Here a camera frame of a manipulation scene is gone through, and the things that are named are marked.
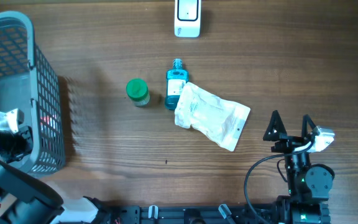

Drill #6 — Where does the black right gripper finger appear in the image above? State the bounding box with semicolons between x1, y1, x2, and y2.
301;114;316;138
263;110;287;141

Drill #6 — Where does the beige plastic food pouch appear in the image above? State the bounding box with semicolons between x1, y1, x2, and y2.
175;82;250;152

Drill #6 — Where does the blue mouthwash bottle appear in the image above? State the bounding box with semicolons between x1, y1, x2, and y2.
165;58;189;110

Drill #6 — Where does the green lid jar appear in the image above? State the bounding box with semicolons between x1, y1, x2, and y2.
126;78;150;107

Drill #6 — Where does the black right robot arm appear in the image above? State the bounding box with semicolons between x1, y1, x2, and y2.
263;110;335;224

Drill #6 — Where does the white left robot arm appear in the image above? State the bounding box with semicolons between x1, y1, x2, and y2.
0;159;120;224

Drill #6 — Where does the white barcode scanner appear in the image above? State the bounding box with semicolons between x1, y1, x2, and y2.
174;0;201;38

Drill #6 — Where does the grey plastic shopping basket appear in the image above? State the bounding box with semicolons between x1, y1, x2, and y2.
0;11;65;178

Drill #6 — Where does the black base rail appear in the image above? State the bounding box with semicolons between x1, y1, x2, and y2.
104;203;332;224

